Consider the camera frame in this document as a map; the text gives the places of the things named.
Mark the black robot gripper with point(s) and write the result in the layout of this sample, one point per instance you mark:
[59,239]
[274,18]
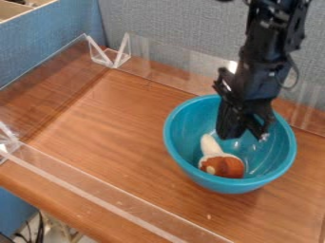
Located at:
[248,92]

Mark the brown and white toy mushroom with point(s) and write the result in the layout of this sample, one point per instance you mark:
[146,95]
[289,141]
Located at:
[218,163]

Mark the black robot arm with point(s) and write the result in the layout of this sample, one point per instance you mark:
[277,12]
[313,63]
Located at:
[274,34]

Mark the blue plastic bowl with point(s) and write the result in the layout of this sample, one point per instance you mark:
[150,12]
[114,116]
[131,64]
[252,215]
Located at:
[266,158]

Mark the clear acrylic back barrier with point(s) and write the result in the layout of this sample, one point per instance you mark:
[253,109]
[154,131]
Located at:
[190,70]

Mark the clear acrylic barrier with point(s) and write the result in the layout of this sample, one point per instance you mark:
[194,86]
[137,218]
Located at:
[31,172]
[190,70]

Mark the clear acrylic front barrier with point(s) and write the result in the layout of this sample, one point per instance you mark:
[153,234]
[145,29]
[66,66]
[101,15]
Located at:
[31,172]

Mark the blue partition panel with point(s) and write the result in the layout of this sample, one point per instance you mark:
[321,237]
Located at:
[36,34]

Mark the clear acrylic corner bracket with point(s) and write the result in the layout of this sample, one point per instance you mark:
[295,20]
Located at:
[109,57]

